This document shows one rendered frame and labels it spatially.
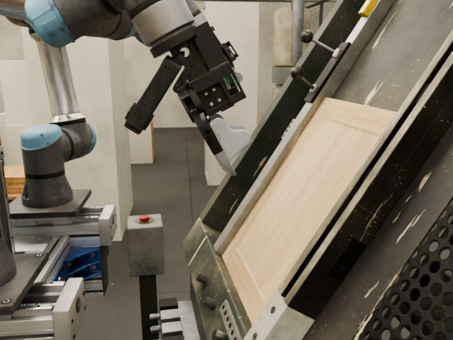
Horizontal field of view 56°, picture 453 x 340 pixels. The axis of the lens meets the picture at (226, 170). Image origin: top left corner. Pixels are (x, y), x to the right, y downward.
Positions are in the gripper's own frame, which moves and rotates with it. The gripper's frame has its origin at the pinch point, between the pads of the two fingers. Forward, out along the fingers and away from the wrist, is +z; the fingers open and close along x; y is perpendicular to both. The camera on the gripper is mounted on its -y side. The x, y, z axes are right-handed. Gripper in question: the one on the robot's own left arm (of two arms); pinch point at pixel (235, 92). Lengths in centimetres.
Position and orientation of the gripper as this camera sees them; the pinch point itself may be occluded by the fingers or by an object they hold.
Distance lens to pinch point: 130.9
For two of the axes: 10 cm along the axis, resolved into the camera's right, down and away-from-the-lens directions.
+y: 4.7, -0.3, -8.8
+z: 5.7, 7.7, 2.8
